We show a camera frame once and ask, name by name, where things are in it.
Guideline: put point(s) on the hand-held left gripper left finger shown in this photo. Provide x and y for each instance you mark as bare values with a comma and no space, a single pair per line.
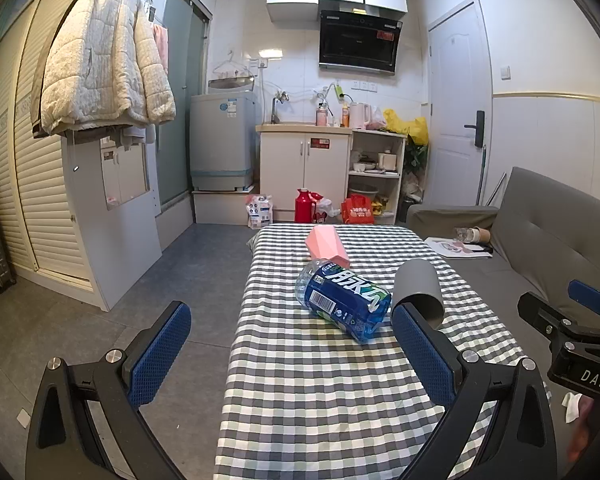
160,355

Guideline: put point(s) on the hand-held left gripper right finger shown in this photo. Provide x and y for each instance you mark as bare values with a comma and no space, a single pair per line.
422,360

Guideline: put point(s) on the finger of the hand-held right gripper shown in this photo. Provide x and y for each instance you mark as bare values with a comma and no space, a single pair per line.
589,296
540,310

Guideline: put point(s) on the grey cup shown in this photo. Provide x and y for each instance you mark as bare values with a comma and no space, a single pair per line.
416,280

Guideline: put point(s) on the brown paper cup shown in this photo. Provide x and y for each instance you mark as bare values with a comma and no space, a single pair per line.
480,235

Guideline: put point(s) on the pink faceted cup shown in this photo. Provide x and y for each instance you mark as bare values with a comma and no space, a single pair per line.
325,242

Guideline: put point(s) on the crumpled white tissue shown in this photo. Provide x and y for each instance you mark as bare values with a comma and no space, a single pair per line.
572,405

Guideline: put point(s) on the grey sofa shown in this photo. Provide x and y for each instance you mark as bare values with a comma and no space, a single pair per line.
530,230

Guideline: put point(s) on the white printed paper sheet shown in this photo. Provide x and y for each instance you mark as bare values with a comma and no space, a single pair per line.
452,250

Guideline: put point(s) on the blue label water bottle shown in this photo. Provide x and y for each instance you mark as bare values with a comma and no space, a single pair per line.
340,292

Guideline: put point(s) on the small clear plastic bottle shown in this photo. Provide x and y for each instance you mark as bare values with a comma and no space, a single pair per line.
461,234

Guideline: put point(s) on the white board panel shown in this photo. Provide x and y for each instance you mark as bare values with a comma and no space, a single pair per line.
125,240

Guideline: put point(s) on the checkered tablecloth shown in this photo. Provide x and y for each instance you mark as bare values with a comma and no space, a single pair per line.
305,390

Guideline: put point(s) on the white washer platform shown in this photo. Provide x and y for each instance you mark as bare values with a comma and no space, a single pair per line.
220,207

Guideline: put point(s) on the red gift bag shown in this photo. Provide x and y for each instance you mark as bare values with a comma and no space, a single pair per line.
357,211

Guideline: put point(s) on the detergent refill pouch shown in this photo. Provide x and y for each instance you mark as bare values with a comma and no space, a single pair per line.
260,212

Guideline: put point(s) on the white cartoon plastic bag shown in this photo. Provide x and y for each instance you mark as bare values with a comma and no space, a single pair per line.
325,210

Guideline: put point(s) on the white open shelf unit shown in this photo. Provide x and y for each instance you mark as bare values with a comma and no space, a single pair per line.
401,180

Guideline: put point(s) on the red thermos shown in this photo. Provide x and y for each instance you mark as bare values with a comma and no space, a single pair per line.
303,207

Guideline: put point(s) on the green plant bouquet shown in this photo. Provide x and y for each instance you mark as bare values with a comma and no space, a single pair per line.
416,156

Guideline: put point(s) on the white shutter wardrobe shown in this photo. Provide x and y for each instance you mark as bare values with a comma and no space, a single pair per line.
25,180

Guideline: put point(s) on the white sink cabinet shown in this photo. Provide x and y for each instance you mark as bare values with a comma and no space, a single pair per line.
300,175

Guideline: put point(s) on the grey washing machine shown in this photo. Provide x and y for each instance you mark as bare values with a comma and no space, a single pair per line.
222,140

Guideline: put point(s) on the yellow plastic bag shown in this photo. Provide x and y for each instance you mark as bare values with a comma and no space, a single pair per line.
412,125

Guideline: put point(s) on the white door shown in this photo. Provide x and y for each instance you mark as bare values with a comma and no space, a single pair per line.
455,85

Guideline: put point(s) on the pink plastic bag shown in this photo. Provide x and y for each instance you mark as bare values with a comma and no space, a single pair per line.
377,120

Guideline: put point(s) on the white electric kettle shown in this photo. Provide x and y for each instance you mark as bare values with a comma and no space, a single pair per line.
360,116

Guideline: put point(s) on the orange bottle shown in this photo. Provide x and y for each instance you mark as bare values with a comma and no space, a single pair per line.
345,116

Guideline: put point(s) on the pink spray bottle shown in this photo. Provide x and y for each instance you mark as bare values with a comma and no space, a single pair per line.
322,117

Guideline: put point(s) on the frosted glass door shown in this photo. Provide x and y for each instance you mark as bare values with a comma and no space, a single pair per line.
180,85

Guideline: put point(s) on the metal faucet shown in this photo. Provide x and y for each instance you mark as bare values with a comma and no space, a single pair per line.
277,105

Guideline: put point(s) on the steel basin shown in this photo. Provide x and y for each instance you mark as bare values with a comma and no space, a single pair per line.
230,83

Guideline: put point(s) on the white quilted jacket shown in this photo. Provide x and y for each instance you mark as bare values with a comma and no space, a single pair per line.
105,55

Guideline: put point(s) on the pink hanging garment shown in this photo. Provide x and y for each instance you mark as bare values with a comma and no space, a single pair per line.
161,45

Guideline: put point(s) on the black range hood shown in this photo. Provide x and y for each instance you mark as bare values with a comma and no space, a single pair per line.
357,42

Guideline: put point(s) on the white light switch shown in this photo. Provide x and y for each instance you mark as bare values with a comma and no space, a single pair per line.
505,72

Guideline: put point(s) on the white wall outlet strip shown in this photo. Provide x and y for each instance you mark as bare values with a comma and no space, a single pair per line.
365,85

